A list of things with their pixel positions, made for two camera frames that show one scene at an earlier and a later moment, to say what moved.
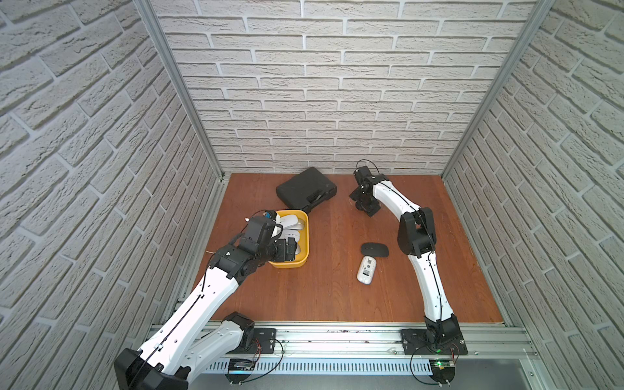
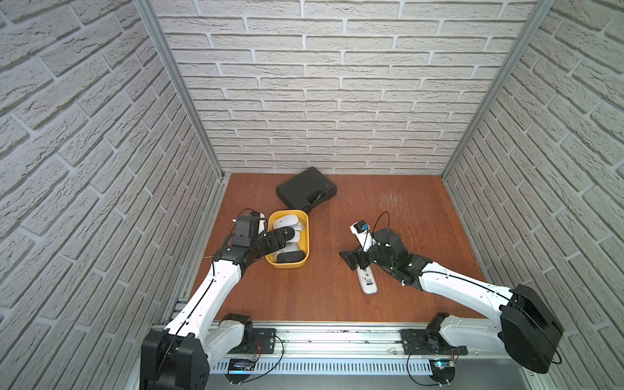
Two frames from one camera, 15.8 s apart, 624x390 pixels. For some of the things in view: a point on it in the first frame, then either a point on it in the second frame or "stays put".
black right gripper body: (370, 204) -> (374, 260)
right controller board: (443, 370) stays put
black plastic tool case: (306, 189) stays put
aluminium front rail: (487, 341) stays put
